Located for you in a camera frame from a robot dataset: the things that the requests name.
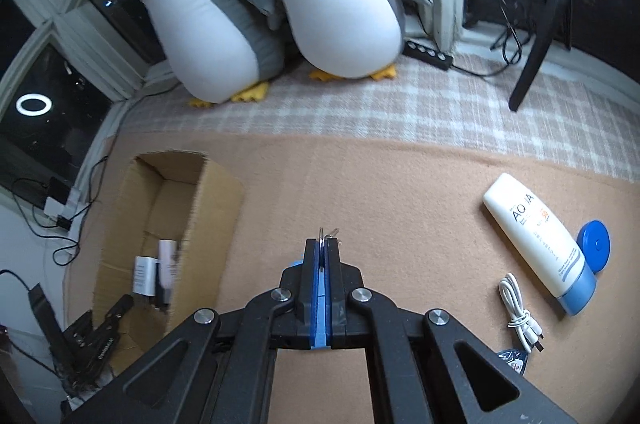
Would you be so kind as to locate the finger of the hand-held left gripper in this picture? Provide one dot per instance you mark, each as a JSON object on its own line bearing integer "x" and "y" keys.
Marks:
{"x": 47, "y": 319}
{"x": 117, "y": 310}

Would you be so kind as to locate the black tripod stand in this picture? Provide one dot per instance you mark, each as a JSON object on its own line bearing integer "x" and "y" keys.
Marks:
{"x": 537, "y": 49}

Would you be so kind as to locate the checked cloth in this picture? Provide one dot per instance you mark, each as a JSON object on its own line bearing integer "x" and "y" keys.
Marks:
{"x": 400, "y": 109}

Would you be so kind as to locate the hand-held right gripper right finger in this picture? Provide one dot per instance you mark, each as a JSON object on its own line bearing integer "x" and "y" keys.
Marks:
{"x": 329, "y": 304}

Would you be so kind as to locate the large penguin plush toy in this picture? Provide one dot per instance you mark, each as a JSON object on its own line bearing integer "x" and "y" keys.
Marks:
{"x": 200, "y": 19}

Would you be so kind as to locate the round blue disc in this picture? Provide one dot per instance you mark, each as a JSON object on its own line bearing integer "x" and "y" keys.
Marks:
{"x": 595, "y": 246}

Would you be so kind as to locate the white sunscreen tube blue cap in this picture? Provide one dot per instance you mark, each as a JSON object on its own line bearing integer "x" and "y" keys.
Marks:
{"x": 535, "y": 239}

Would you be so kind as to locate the white plug charger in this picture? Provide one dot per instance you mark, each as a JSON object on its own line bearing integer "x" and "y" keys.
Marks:
{"x": 62, "y": 206}

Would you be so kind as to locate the black power strip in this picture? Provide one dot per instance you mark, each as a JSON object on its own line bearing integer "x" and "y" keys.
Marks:
{"x": 429, "y": 54}

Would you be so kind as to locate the small blue packet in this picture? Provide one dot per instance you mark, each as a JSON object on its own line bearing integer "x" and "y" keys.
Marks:
{"x": 512, "y": 358}

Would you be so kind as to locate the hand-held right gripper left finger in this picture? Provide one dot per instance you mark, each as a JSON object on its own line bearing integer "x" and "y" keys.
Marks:
{"x": 316, "y": 304}

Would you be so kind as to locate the white power adapter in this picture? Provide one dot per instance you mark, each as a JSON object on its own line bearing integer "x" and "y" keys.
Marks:
{"x": 145, "y": 276}

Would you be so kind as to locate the small black block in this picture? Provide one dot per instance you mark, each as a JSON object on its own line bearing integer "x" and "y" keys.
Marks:
{"x": 163, "y": 299}

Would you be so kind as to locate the cardboard box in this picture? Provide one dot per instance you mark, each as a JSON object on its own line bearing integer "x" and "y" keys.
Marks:
{"x": 210, "y": 214}

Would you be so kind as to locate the black plug charger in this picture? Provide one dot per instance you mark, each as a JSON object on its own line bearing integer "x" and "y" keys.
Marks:
{"x": 60, "y": 189}

